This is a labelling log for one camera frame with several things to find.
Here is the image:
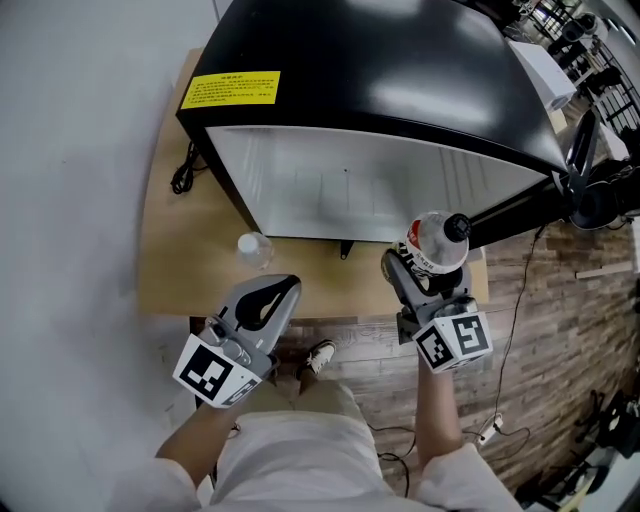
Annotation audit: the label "white box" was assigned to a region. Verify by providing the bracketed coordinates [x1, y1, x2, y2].
[507, 39, 579, 114]

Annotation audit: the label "black floor cable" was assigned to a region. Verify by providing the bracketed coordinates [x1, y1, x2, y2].
[492, 224, 547, 431]

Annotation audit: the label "person's beige shorts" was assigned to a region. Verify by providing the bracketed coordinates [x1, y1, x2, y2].
[238, 378, 369, 437]

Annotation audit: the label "black power cable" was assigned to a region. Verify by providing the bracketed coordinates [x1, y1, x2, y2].
[170, 139, 211, 196]

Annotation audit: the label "black mini fridge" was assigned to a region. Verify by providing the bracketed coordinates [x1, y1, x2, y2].
[174, 0, 601, 261]

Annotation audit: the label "clear water bottle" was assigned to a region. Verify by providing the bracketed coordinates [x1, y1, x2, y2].
[235, 231, 275, 272]

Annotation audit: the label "person's right forearm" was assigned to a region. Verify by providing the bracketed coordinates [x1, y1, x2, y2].
[414, 364, 464, 469]

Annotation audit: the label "bottle with red label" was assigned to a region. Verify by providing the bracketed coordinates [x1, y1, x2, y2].
[382, 210, 473, 281]

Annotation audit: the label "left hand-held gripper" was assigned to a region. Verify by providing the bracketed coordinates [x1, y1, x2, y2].
[172, 272, 303, 410]

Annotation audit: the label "person's white shirt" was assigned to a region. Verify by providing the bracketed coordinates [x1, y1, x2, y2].
[109, 409, 526, 512]

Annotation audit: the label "person's left forearm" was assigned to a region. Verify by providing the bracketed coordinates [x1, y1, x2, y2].
[154, 399, 247, 489]

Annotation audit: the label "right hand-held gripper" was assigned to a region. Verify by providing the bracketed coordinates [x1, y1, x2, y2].
[385, 251, 495, 375]

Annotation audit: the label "person's white sneaker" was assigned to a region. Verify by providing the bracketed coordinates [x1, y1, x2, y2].
[294, 339, 337, 382]

